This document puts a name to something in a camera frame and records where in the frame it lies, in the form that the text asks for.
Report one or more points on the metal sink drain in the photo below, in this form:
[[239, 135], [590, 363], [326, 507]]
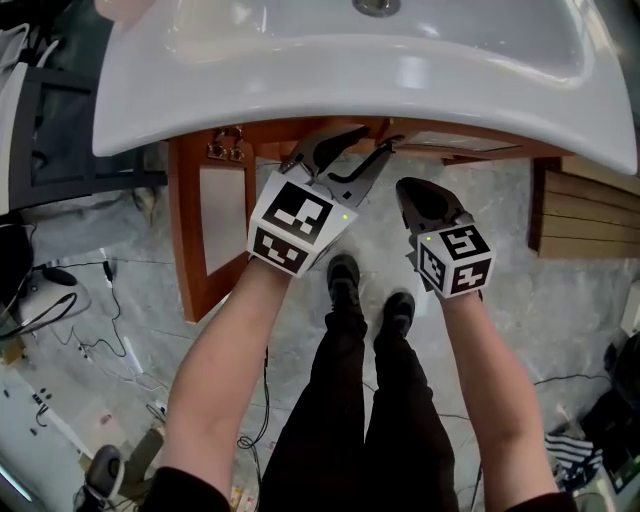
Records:
[[376, 6]]

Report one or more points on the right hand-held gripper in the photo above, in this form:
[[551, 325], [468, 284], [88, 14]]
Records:
[[457, 260]]

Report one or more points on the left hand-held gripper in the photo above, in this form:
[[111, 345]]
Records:
[[295, 220]]

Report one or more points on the grey round device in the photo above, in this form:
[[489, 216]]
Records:
[[106, 470]]

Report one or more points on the person's black trousers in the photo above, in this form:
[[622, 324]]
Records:
[[345, 425]]

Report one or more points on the white and black office chair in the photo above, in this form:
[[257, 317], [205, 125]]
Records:
[[55, 295]]

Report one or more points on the person's left forearm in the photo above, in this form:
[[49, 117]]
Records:
[[225, 370]]

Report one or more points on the pink cup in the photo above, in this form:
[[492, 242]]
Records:
[[115, 9]]

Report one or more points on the wooden slatted step platform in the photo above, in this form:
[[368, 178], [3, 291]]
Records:
[[590, 220]]

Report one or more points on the white flat box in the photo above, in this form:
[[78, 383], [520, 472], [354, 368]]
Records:
[[631, 310]]

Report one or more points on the person's right forearm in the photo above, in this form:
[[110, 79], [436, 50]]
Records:
[[495, 395]]

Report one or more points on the person's right black shoe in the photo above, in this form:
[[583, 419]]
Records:
[[399, 315]]

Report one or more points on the person's black shirt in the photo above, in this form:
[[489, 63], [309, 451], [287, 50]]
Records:
[[185, 492]]

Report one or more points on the person's left black shoe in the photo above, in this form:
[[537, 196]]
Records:
[[344, 282]]

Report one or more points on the person's black shoe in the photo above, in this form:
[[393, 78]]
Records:
[[399, 315], [344, 282]]

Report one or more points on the black and white striped cloth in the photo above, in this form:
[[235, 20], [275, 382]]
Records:
[[575, 460]]

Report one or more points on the white ceramic sink basin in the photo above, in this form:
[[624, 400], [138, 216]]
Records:
[[300, 85]]

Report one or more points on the wooden sink cabinet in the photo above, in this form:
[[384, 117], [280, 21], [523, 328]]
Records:
[[270, 145]]

